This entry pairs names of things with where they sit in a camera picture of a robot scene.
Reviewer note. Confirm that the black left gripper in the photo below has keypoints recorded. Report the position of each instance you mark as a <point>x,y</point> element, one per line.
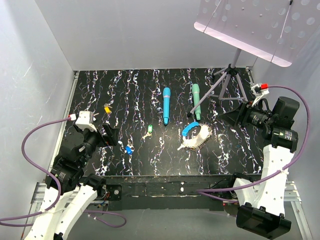
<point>111,134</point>

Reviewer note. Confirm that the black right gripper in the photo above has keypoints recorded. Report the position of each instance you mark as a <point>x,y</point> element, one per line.
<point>241,114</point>

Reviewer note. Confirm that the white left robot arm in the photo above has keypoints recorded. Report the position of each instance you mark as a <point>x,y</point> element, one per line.
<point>68,191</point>

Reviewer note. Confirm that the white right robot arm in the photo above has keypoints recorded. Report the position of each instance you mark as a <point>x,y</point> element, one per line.
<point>261,207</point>

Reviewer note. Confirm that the key with blue tag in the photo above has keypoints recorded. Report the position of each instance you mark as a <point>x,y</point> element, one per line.
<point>129,149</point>

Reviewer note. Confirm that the blue toy microphone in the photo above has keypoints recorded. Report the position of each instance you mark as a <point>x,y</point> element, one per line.
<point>166,105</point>

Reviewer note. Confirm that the lilac music stand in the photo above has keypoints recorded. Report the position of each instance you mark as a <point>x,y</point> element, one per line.
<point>276,31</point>

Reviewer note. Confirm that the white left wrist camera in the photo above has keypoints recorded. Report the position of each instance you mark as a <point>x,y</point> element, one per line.
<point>85,120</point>

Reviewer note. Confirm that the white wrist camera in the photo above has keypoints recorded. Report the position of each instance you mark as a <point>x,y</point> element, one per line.
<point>259,90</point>
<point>85,120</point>

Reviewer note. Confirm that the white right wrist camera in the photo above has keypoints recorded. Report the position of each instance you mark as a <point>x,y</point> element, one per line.
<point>259,90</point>

